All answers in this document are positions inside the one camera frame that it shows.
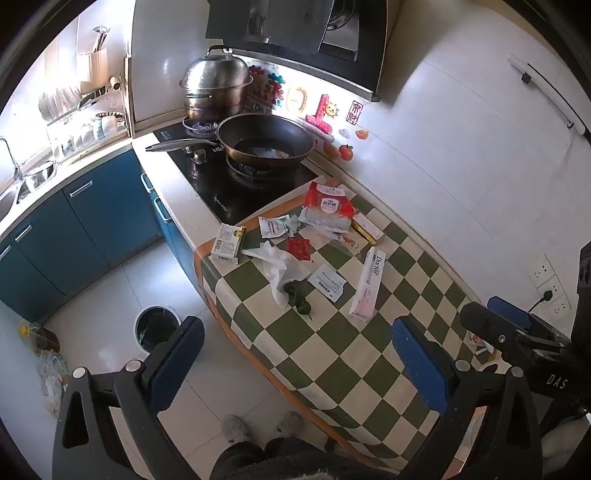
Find wooden cutting board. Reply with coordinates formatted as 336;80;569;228
123;52;138;138

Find white utensil holder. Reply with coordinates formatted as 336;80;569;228
76;25;112;94

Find blue kitchen cabinet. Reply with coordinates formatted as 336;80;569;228
139;170;205;291
0;150;165;320

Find white green sachet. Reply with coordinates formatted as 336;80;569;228
257;214;302;240

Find clear plastic wrapper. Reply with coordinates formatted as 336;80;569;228
318;225;364;256

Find black trash bin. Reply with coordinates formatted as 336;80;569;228
133;305;186;357

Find long pink white box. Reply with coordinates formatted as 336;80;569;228
348;246;387;322

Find dish rack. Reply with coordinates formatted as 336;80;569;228
39;83;131;163

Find person's right forearm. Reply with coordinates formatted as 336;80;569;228
541;415;591;462

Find black frying pan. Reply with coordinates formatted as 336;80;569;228
145;113;317;170

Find stack of white plates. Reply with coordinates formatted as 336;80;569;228
39;89;85;121

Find black plug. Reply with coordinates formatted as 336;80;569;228
526;289;555;315

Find white medicine box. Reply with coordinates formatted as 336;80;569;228
211;223;246;265

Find cooking oil bottle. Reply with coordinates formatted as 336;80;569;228
18;320;62;355

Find steel sink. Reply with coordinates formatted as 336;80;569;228
0;184;29;223

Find white crumpled plastic bag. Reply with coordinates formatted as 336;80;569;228
242;242;308;308

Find white wall rail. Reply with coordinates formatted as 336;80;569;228
507;54;585;133

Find clear plastic bags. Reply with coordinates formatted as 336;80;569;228
36;350;71;412

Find steel bowl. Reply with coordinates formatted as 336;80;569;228
20;159;57;193

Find stainless steel steamer pot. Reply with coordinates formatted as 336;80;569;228
178;45;255;126

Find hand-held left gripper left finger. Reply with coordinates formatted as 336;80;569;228
52;315;206;480

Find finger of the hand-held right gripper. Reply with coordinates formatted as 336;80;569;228
486;296;573;345
459;301;542;365

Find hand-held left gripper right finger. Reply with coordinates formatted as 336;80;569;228
390;315;543;480

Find person's legs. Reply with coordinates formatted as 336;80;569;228
215;436;376;480

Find grey fluffy slipper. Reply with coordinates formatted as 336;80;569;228
221;414;253;445

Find green white checkered tablecloth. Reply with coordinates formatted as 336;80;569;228
194;178;502;472

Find white wall socket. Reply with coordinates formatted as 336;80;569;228
547;295;574;322
537;275;565;299
528;254;555;282

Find red white plastic bag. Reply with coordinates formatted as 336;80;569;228
298;181;356;234

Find yellow red box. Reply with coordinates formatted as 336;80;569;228
350;209;385;246

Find white printed sachet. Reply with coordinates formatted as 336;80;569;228
308;265;348;304

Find green pepper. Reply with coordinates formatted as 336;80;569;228
283;281;315;322

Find black range hood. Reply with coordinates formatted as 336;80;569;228
205;0;389;103

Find red sachet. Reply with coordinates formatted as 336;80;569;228
286;236;314;263

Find black gas stove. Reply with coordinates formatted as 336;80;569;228
152;119;320;227

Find chrome faucet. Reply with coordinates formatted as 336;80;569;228
0;137;25;186

